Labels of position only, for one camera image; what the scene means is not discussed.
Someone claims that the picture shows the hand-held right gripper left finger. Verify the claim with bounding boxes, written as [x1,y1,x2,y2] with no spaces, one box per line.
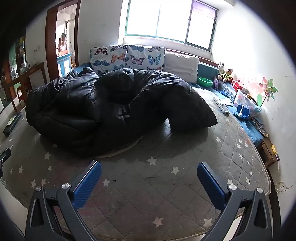
[25,160,102,241]

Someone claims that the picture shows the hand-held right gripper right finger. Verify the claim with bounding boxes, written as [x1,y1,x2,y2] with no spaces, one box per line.
[197,162,274,241]

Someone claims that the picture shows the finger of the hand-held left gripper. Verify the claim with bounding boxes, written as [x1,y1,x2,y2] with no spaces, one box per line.
[0,148,12,178]

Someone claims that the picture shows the black puffer jacket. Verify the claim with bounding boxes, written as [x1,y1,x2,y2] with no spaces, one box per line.
[25,67,218,157]

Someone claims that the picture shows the dark flat case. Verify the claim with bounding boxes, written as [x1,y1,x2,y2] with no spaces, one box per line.
[3,112,23,136]

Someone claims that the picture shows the grey star-print mattress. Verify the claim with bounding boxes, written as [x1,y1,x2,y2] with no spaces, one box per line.
[0,86,271,241]

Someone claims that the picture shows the red plastic stool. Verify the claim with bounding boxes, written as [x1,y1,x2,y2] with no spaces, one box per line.
[16,86,26,105]

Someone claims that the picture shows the wooden side table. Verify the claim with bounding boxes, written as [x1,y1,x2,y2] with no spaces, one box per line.
[261,137,280,168]

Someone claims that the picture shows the blue box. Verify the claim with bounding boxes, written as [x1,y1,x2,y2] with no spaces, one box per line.
[233,104,252,119]

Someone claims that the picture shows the white remote control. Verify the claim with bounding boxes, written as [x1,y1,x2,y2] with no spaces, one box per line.
[213,97,230,116]

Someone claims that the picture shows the clear plastic bag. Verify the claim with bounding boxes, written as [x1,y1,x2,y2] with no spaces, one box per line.
[233,90,262,117]

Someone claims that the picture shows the green bowl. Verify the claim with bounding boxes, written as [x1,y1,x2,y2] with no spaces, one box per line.
[198,77,213,88]

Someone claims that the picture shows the wooden shelf unit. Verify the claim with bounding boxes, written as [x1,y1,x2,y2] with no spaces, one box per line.
[8,35,28,77]

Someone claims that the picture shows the brown plush toy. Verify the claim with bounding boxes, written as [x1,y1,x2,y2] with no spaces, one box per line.
[218,69,234,83]

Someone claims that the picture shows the colourful pinwheel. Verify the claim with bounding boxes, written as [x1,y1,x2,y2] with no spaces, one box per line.
[257,79,279,108]

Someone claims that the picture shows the blue cabinet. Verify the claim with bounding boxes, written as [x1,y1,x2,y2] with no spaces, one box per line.
[57,52,73,77]

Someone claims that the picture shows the blue sofa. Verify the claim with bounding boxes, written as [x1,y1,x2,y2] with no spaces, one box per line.
[73,49,265,145]

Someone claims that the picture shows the white pillow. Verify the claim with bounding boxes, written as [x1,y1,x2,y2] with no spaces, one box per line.
[162,51,199,83]

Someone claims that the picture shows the butterfly print pillow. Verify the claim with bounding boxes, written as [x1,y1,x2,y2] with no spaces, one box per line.
[125,44,166,72]
[89,44,128,75]

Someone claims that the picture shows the green-framed window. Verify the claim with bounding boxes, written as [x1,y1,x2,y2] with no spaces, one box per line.
[125,0,219,52]

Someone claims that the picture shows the white cord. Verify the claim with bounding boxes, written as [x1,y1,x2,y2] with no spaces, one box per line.
[96,136,144,159]

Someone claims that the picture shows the wooden door frame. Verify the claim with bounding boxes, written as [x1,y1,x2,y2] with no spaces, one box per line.
[45,0,82,83]

